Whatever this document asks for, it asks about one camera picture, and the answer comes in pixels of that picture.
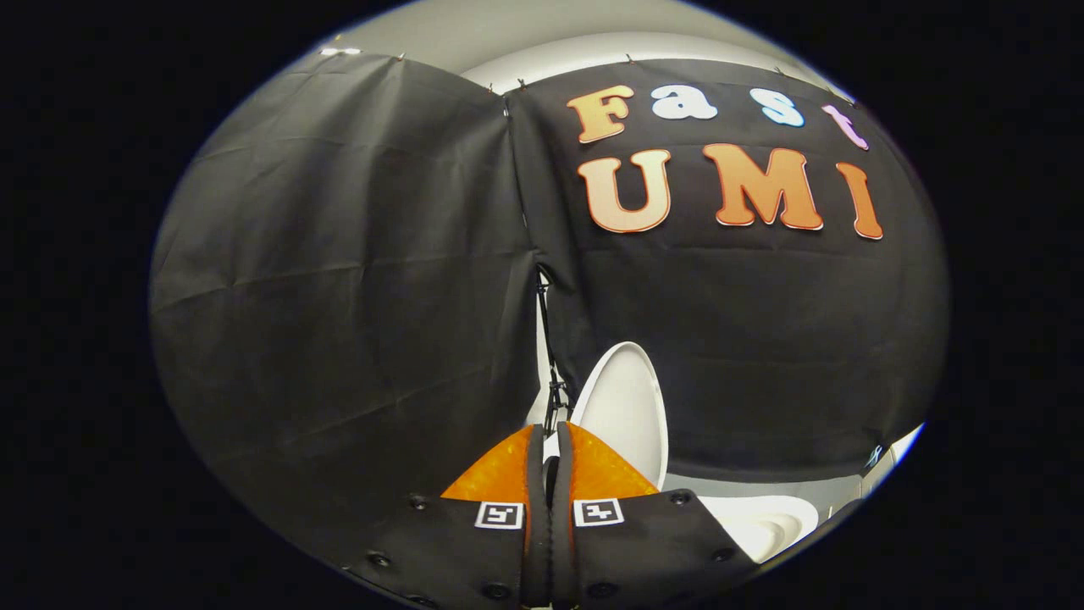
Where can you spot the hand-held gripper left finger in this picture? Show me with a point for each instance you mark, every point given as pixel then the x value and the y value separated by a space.
pixel 457 551

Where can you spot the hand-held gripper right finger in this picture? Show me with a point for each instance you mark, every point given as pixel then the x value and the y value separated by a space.
pixel 644 551

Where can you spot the black backdrop cloth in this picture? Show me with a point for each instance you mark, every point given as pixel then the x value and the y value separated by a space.
pixel 356 296

